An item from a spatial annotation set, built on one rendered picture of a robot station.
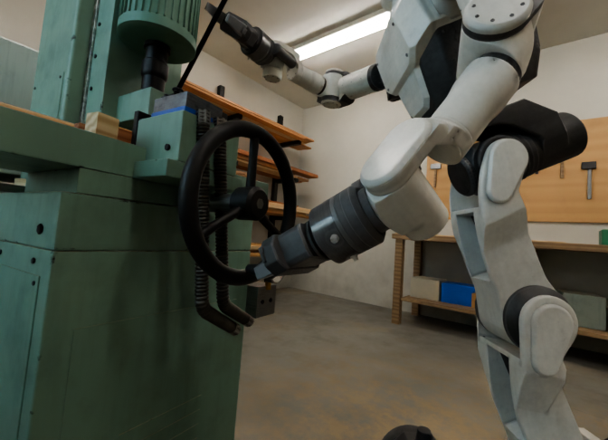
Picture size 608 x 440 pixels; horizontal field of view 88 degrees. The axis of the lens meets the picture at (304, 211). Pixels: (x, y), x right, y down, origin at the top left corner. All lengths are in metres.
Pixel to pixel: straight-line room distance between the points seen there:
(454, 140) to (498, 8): 0.18
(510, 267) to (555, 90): 3.15
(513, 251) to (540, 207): 2.76
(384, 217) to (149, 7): 0.70
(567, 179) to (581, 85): 0.85
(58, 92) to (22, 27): 2.34
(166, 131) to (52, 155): 0.17
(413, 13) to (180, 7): 0.52
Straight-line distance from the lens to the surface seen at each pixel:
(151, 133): 0.66
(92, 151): 0.61
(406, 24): 0.81
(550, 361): 0.84
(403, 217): 0.40
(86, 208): 0.60
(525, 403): 0.89
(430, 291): 3.27
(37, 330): 0.63
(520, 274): 0.84
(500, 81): 0.49
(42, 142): 0.59
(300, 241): 0.43
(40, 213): 0.65
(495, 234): 0.79
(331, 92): 1.25
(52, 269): 0.60
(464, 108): 0.45
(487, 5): 0.54
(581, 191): 3.60
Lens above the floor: 0.76
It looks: 4 degrees up
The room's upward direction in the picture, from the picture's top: 4 degrees clockwise
